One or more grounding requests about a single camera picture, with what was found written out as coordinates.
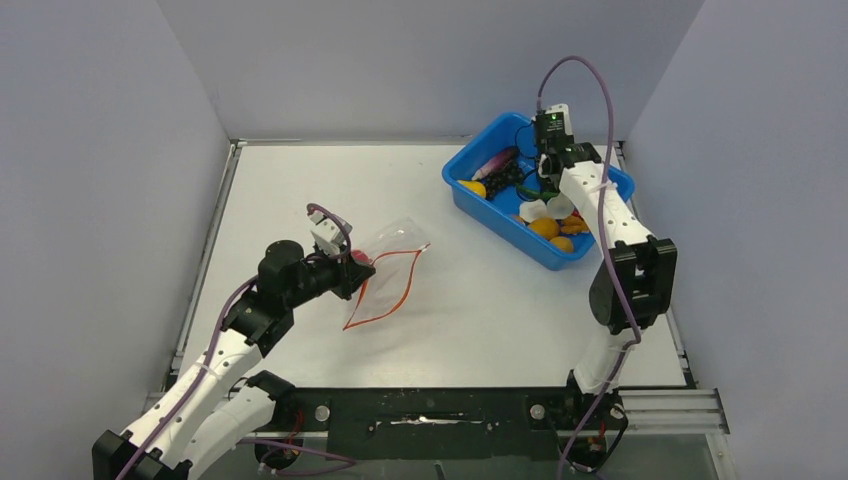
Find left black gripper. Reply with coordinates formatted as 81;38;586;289
285;242;375;309

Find red toy apple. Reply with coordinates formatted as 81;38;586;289
351;249;372;264

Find clear zip top bag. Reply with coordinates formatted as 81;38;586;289
342;217;431;330

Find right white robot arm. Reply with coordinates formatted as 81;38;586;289
537;145;678;427

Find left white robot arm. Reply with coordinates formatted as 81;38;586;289
92;240;376;479

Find green toy cucumber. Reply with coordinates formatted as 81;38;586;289
515;185;558;202

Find dark toy grapes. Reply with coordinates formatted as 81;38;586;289
481;162;525;200

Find white toy garlic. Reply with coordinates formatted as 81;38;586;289
546;194;575;220

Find purple toy eggplant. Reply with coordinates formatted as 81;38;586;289
471;146;519;181

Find blue plastic bin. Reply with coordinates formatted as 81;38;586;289
442;112;595;271

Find orange fried toy piece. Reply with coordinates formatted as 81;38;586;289
560;215;590;235

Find yellow toy pepper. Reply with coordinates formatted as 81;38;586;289
458;180;488;199

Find small orange toy fruit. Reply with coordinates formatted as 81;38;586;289
549;236;575;254

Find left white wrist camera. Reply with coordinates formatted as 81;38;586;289
308;211;353;258

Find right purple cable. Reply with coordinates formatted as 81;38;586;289
535;55;643;480

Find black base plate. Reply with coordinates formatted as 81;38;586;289
229;386;627;463

